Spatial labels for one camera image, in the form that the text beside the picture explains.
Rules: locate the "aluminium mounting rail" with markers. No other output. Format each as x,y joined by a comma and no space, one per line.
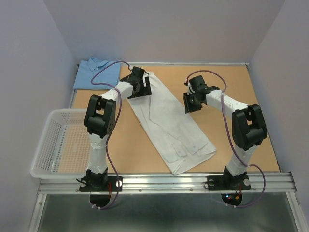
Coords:
191,183

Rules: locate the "metal front panel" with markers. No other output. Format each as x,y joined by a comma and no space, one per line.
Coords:
276,212

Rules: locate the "white long sleeve shirt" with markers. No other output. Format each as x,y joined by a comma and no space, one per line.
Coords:
178,139

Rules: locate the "white plastic basket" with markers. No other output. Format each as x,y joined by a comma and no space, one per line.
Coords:
64,147

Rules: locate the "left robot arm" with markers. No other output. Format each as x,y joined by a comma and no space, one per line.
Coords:
100,120

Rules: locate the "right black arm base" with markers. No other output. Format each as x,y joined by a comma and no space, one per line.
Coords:
231,187

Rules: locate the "folded blue shirt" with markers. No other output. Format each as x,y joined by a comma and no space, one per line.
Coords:
92,74

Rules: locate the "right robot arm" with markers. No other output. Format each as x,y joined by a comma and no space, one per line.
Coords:
247,133

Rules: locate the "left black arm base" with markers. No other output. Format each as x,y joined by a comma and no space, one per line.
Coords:
102,197

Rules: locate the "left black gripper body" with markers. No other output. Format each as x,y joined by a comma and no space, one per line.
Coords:
139,93

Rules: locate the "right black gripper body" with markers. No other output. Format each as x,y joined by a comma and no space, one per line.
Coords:
190,101

